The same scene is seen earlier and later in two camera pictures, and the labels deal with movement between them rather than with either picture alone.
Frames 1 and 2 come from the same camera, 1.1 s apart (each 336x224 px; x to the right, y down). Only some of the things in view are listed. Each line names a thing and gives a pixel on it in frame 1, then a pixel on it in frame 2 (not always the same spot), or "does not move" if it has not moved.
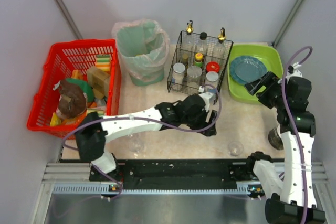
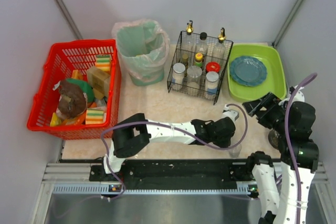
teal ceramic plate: [247, 69] does not move
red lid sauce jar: [212, 66] does not move
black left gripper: [210, 122] to [227, 136]
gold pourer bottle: [219, 49] does not move
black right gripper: [265, 86] to [261, 108]
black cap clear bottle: [201, 46] does not move
